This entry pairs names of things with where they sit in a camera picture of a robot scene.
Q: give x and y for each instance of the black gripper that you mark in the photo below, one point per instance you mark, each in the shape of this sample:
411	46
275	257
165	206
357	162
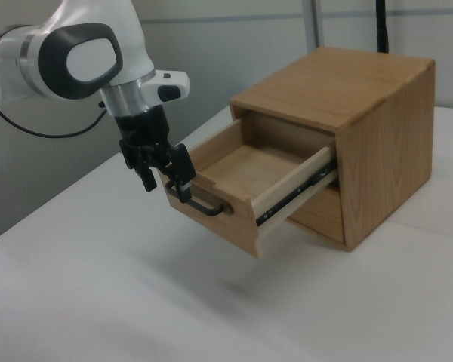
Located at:
143	128

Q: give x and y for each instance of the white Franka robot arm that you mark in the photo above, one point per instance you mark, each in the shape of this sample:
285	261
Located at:
79	41

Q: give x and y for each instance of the wooden drawer with slot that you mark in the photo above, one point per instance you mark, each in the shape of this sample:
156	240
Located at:
321	215

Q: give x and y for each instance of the grey partition post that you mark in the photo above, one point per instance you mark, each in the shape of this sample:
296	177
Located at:
314	22

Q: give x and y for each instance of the wooden two-drawer cabinet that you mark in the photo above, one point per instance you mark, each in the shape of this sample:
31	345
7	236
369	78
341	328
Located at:
385	143

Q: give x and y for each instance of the black pole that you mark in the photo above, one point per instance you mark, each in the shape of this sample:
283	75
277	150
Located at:
382	26

